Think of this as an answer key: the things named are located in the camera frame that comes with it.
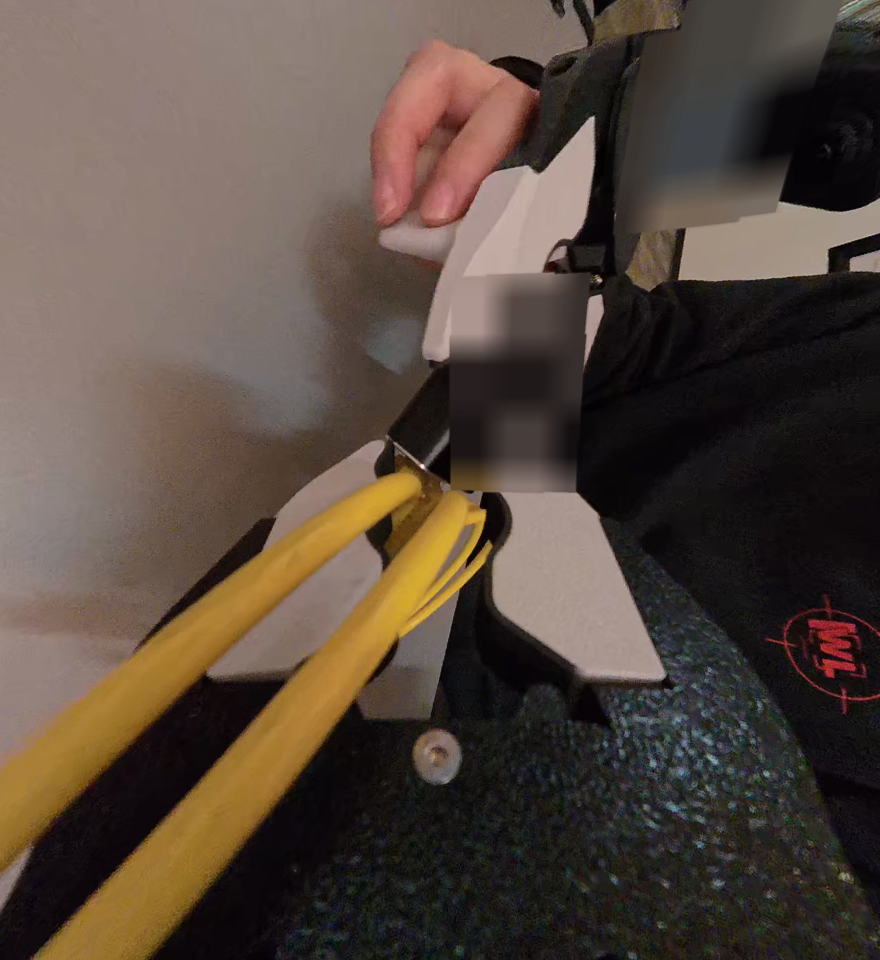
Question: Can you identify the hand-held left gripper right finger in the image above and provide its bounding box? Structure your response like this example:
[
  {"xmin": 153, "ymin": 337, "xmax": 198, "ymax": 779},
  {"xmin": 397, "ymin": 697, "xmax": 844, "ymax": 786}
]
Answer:
[{"xmin": 451, "ymin": 487, "xmax": 669, "ymax": 725}]

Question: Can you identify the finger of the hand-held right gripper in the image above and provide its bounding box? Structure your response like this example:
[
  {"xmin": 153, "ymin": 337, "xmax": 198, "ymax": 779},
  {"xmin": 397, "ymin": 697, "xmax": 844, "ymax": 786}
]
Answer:
[
  {"xmin": 421, "ymin": 172, "xmax": 540, "ymax": 363},
  {"xmin": 461, "ymin": 114, "xmax": 600, "ymax": 279}
]

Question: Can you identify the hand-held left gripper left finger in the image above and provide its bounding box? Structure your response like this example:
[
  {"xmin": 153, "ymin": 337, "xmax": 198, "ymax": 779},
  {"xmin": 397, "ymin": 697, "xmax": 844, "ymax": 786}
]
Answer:
[{"xmin": 207, "ymin": 441, "xmax": 456, "ymax": 723}]

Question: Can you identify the yellow ethernet cable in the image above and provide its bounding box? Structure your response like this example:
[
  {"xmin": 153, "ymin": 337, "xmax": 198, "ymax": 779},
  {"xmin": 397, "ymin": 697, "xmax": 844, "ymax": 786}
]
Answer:
[{"xmin": 0, "ymin": 468, "xmax": 495, "ymax": 960}]

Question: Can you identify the person's right hand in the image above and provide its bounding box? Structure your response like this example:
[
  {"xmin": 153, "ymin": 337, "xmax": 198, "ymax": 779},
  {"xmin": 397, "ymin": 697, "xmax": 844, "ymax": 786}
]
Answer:
[{"xmin": 371, "ymin": 39, "xmax": 542, "ymax": 228}]

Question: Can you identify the black sweatshirt with red logo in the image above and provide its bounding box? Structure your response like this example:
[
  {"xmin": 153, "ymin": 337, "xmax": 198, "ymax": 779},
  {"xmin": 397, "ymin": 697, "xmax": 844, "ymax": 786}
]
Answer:
[{"xmin": 578, "ymin": 271, "xmax": 880, "ymax": 901}]

